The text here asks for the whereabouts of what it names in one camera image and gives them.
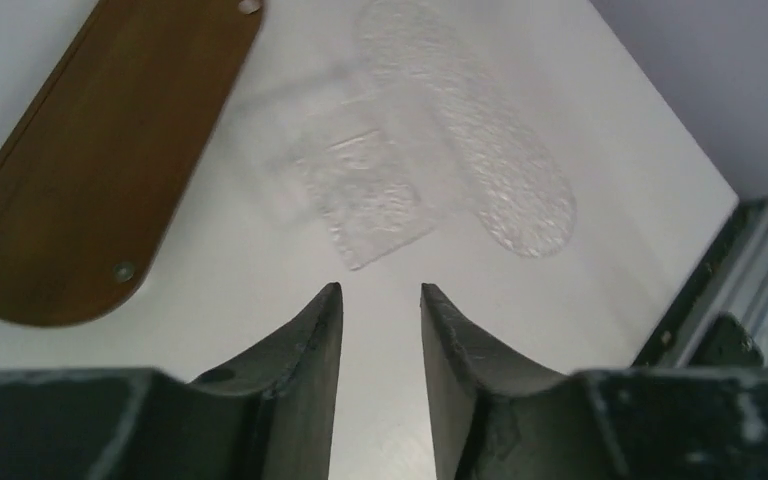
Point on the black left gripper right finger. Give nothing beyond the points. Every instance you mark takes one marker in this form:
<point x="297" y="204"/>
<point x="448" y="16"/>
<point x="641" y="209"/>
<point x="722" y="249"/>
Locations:
<point x="496" y="414"/>

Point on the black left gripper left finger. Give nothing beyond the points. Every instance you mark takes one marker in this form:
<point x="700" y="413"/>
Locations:
<point x="266" y="413"/>

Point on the brown oval wooden tray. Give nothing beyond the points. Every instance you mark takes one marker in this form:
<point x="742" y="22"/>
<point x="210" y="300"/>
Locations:
<point x="92" y="174"/>

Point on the clear oval acrylic plate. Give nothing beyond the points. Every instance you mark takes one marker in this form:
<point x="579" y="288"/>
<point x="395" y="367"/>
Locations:
<point x="515" y="186"/>

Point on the clear rectangular acrylic plate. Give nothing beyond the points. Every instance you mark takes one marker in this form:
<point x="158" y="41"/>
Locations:
<point x="357" y="181"/>

